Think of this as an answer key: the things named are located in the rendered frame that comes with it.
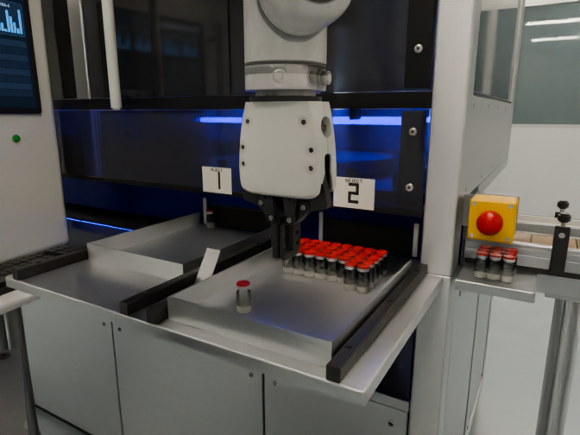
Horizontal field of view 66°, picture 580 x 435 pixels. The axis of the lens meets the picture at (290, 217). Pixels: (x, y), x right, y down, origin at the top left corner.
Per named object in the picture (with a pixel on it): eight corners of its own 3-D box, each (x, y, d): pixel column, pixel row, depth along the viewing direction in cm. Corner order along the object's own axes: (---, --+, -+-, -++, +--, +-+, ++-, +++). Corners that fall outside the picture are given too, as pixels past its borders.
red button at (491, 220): (477, 230, 77) (479, 207, 76) (502, 233, 75) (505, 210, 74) (474, 235, 74) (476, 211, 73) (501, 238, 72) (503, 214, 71)
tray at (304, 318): (286, 255, 94) (286, 240, 93) (410, 278, 81) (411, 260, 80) (168, 319, 65) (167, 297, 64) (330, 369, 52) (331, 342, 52)
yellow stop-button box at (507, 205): (472, 230, 84) (475, 192, 82) (514, 235, 80) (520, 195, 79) (465, 239, 77) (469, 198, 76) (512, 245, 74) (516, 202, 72)
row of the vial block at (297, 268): (286, 268, 86) (286, 245, 85) (375, 286, 77) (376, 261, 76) (280, 272, 84) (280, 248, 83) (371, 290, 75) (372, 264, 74)
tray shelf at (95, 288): (185, 229, 123) (185, 222, 122) (450, 274, 89) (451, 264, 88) (5, 286, 82) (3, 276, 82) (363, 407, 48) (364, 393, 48)
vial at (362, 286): (358, 287, 76) (360, 262, 75) (371, 290, 75) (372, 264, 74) (354, 292, 74) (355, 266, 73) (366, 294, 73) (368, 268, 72)
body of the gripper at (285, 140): (345, 88, 47) (342, 192, 50) (264, 91, 52) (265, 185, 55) (312, 85, 41) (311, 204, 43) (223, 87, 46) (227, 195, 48)
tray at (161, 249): (199, 224, 120) (198, 211, 119) (282, 237, 107) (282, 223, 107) (88, 259, 91) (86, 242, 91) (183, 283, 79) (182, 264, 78)
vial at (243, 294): (242, 306, 69) (242, 280, 68) (254, 310, 68) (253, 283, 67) (233, 312, 67) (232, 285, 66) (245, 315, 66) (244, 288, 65)
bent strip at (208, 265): (209, 279, 81) (207, 247, 79) (222, 281, 79) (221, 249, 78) (149, 307, 69) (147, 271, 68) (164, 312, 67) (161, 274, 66)
